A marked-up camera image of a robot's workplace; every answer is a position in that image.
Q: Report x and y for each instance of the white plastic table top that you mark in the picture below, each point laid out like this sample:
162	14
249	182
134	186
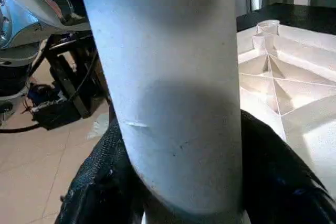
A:
294	87

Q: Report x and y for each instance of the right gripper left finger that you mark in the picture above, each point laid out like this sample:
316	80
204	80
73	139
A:
100	192

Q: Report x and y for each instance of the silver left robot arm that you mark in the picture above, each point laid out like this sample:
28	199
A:
26	19

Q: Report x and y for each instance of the white plastic table leg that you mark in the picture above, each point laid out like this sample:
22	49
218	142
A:
168	77

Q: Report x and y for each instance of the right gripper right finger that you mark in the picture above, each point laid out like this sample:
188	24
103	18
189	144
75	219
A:
283	192

